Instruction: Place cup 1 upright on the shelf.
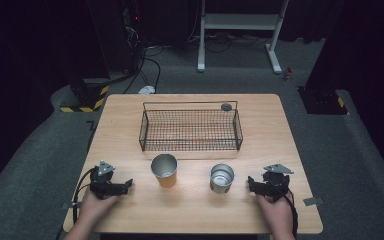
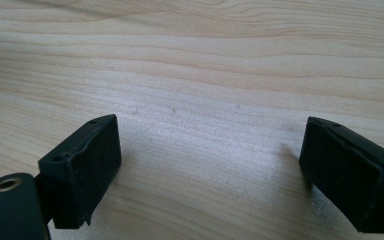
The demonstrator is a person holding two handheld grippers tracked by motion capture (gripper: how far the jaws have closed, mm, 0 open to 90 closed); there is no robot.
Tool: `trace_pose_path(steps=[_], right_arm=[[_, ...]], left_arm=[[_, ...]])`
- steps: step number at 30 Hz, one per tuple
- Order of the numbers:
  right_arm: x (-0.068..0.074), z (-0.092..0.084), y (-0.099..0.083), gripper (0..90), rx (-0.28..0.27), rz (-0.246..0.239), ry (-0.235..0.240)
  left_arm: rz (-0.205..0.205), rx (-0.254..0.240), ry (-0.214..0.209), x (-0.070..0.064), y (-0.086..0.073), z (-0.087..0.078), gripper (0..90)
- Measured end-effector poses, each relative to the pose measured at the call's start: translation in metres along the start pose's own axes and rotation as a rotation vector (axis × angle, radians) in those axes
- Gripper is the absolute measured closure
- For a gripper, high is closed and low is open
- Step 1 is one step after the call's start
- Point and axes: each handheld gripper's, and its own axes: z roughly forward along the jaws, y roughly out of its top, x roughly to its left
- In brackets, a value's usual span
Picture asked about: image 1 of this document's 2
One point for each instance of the person's right hand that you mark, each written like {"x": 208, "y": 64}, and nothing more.
{"x": 276, "y": 213}

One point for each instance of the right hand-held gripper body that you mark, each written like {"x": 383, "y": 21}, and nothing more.
{"x": 276, "y": 183}

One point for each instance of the white metal stand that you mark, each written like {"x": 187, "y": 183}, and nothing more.
{"x": 240, "y": 21}

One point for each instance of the grey tape strip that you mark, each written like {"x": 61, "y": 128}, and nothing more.
{"x": 70, "y": 205}
{"x": 313, "y": 201}

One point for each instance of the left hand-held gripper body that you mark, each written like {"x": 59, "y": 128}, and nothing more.
{"x": 103, "y": 186}

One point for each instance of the orange cup with metal inside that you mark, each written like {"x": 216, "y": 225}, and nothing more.
{"x": 167, "y": 180}

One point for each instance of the grey round table grommet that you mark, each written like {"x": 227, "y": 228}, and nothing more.
{"x": 226, "y": 107}

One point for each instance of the black yellow striped base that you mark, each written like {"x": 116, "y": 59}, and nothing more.
{"x": 323, "y": 101}
{"x": 86, "y": 96}

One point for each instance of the small red floor object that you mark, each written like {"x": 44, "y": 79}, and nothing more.
{"x": 288, "y": 74}

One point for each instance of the silver metal cup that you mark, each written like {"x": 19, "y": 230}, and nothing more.
{"x": 220, "y": 187}

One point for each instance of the dark equipment rack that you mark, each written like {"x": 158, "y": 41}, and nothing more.
{"x": 120, "y": 30}

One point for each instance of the person's left hand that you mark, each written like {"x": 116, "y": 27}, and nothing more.
{"x": 95, "y": 208}

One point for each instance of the white floor adapter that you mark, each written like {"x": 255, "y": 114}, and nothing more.
{"x": 146, "y": 90}

